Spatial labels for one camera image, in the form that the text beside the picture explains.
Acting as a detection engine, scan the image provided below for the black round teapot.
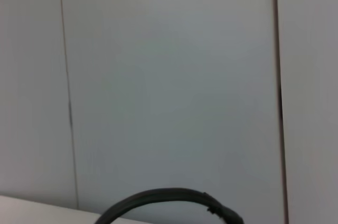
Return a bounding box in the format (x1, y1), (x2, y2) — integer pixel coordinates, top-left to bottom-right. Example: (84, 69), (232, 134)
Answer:
(93, 187), (243, 224)

